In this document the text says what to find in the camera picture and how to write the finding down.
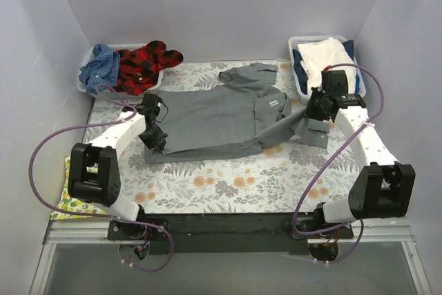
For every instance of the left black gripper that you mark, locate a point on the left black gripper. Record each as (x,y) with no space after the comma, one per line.
(155,137)

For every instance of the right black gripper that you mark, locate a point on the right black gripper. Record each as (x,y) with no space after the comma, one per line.
(311,110)

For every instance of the grey long sleeve shirt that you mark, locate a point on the grey long sleeve shirt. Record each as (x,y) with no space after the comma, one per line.
(241,116)

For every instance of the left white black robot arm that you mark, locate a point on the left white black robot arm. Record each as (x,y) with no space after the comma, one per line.
(94,169)

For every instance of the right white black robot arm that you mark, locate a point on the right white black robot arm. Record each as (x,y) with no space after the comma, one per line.
(384,186)

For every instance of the right white plastic basket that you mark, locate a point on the right white plastic basket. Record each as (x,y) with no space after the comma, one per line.
(297,81)

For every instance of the white plastic basket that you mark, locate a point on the white plastic basket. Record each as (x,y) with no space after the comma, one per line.
(123,95)
(297,81)

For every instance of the dark blue folded garment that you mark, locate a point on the dark blue folded garment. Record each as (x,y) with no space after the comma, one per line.
(310,59)

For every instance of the white folded shirt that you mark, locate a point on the white folded shirt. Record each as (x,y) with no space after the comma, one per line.
(315,57)

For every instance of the left white plastic basket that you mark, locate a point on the left white plastic basket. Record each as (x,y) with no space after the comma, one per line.
(123,95)

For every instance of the red black plaid shirt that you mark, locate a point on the red black plaid shirt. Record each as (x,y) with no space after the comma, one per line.
(140,69)

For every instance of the floral patterned table mat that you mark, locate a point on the floral patterned table mat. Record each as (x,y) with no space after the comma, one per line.
(277,180)

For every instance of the blue checked shirt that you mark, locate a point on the blue checked shirt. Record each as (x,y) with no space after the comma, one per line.
(102,68)

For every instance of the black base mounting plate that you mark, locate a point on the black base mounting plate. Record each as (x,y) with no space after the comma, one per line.
(219,233)

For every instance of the lemon print cloth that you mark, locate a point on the lemon print cloth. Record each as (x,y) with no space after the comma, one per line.
(67,203)

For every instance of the aluminium frame rail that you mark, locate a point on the aluminium frame rail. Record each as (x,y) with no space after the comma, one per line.
(94,231)

